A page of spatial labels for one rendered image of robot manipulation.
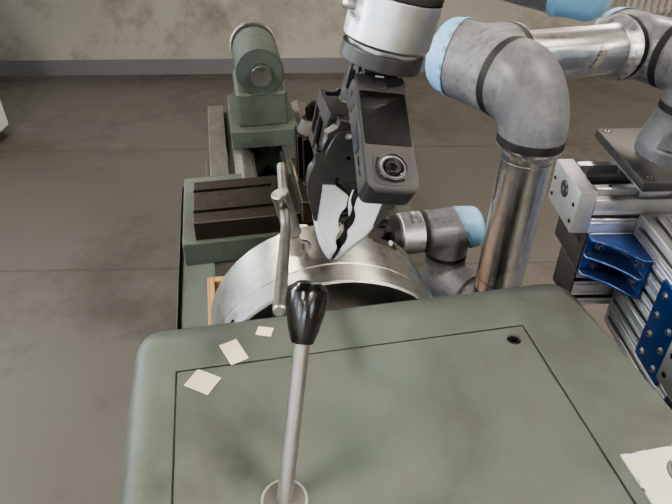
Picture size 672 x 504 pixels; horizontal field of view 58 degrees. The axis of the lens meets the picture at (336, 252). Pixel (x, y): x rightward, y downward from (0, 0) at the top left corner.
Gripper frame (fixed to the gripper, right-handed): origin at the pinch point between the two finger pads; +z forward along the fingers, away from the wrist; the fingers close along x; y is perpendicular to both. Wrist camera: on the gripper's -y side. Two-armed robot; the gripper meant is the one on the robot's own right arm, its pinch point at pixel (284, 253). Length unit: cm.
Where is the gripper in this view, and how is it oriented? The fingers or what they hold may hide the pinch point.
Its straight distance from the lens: 102.7
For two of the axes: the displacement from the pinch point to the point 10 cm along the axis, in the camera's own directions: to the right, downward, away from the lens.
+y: -1.8, -5.8, 7.9
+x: 0.0, -8.1, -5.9
